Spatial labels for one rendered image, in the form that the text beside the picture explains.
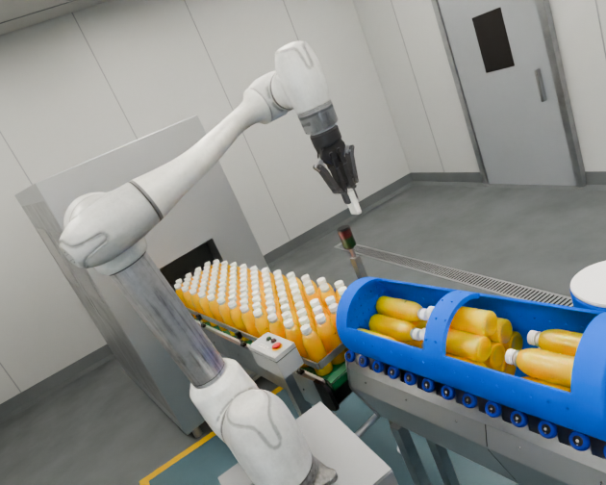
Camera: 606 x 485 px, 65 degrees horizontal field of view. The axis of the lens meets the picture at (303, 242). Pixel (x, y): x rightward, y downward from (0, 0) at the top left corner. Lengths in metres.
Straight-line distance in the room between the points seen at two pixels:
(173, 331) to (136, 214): 0.36
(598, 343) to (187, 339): 0.93
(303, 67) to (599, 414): 0.97
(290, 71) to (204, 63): 4.75
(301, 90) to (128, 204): 0.47
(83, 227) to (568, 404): 1.07
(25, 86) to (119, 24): 1.15
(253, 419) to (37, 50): 4.99
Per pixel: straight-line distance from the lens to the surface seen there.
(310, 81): 1.15
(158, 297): 1.17
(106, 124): 5.60
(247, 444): 1.15
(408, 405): 1.70
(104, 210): 0.97
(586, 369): 1.19
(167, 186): 0.99
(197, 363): 1.25
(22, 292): 5.73
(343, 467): 1.30
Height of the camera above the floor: 1.95
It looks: 18 degrees down
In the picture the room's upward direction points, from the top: 23 degrees counter-clockwise
